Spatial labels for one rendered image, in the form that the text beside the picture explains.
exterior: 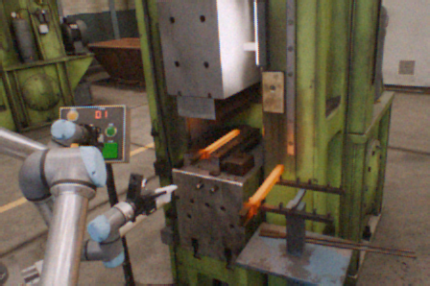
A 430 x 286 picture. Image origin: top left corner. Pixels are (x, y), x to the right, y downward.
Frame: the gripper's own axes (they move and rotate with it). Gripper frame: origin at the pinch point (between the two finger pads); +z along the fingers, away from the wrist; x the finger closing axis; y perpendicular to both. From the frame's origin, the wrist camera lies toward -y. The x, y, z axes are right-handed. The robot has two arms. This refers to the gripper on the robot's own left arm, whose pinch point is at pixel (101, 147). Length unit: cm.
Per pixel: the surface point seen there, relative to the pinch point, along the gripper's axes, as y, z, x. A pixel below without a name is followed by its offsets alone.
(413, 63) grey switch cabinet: 182, 440, -299
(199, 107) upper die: 15.7, -3.6, -46.1
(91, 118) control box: 16.2, 10.4, 10.1
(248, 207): -27, -31, -68
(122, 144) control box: 2.8, 10.4, -5.9
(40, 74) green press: 164, 342, 253
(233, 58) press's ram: 35, -10, -62
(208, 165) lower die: -8.5, 9.2, -48.2
